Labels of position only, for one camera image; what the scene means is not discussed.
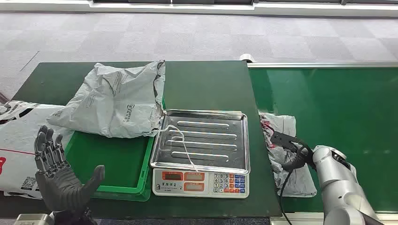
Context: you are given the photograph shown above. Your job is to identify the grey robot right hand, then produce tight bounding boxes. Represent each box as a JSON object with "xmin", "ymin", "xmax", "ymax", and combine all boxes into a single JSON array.
[{"xmin": 270, "ymin": 131, "xmax": 315, "ymax": 172}]

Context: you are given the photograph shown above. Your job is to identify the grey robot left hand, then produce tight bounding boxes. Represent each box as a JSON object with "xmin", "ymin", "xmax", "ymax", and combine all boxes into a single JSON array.
[{"xmin": 34, "ymin": 125, "xmax": 106, "ymax": 215}]

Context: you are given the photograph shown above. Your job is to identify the grey red-printed mailer package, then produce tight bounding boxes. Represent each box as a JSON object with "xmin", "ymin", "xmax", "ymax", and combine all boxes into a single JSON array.
[{"xmin": 259, "ymin": 112, "xmax": 317, "ymax": 198}]

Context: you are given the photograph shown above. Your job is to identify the green conveyor belt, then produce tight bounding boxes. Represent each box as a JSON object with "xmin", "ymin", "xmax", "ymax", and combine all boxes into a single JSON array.
[{"xmin": 248, "ymin": 66, "xmax": 398, "ymax": 214}]

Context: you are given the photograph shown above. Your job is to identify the white mailer bag QR code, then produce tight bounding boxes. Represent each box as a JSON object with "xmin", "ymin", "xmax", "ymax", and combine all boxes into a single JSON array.
[{"xmin": 0, "ymin": 100, "xmax": 75, "ymax": 200}]

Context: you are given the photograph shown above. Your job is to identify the green plastic crate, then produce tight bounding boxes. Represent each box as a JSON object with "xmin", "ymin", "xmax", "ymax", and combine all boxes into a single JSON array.
[{"xmin": 63, "ymin": 95, "xmax": 165, "ymax": 203}]

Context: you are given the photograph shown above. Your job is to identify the steel scale weighing pan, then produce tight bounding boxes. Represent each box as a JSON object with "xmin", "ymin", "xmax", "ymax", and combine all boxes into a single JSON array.
[{"xmin": 150, "ymin": 109, "xmax": 251, "ymax": 175}]

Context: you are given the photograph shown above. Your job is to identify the grey express mailer bag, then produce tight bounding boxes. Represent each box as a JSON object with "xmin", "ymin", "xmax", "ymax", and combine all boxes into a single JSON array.
[{"xmin": 46, "ymin": 60, "xmax": 166, "ymax": 139}]

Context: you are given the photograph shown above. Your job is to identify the white electronic scale body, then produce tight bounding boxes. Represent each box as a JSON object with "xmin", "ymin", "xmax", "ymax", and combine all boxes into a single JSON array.
[{"xmin": 152, "ymin": 167, "xmax": 250, "ymax": 199}]

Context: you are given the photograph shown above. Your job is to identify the white plastic strip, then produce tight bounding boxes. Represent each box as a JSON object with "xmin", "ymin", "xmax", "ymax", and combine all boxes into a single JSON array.
[{"xmin": 158, "ymin": 124, "xmax": 200, "ymax": 173}]

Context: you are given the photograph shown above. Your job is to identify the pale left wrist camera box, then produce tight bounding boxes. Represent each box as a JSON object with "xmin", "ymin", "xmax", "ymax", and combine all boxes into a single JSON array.
[{"xmin": 14, "ymin": 213, "xmax": 54, "ymax": 225}]

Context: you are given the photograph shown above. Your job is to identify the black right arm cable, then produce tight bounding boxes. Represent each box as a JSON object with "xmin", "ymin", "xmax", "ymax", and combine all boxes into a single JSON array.
[{"xmin": 278, "ymin": 146, "xmax": 315, "ymax": 225}]

